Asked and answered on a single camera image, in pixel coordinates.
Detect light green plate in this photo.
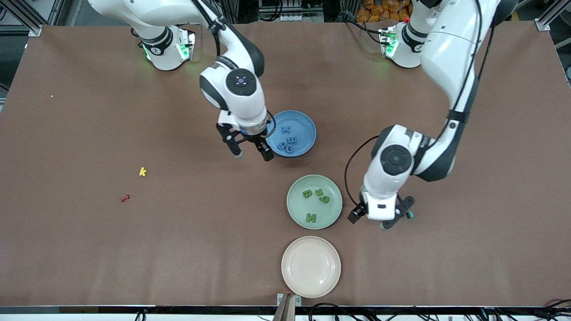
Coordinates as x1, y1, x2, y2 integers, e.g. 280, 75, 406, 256
286, 174, 343, 230

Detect blue plate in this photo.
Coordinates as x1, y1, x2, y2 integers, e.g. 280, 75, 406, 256
266, 110, 317, 158

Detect pale pink plate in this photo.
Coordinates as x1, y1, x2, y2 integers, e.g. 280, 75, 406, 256
281, 235, 342, 299

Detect brown table cover sheet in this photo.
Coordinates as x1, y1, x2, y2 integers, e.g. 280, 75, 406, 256
0, 21, 571, 307

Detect orange packaged items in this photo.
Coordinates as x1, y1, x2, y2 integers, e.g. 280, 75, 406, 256
356, 0, 412, 23

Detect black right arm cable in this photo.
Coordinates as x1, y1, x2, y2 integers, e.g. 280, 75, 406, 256
192, 0, 278, 140

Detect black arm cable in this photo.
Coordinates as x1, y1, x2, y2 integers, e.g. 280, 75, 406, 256
192, 0, 278, 140
344, 0, 497, 208

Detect black right camera mount bracket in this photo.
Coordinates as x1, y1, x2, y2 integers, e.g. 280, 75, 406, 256
216, 122, 244, 156

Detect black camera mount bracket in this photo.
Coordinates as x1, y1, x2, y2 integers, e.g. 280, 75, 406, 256
383, 196, 416, 230
216, 122, 244, 156

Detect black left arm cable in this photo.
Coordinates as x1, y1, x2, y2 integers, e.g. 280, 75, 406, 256
344, 0, 497, 208

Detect black left camera mount bracket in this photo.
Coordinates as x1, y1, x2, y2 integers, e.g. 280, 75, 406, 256
383, 196, 416, 230

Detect black cables below table edge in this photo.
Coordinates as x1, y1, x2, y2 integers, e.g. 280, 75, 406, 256
308, 300, 571, 321

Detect silver table edge bracket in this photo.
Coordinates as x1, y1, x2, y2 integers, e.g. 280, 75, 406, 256
277, 292, 302, 308

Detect black left base cable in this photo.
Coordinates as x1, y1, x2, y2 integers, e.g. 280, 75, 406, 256
346, 20, 384, 43

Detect aluminium frame profile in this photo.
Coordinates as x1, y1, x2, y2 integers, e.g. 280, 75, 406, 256
535, 0, 561, 32
0, 0, 67, 37

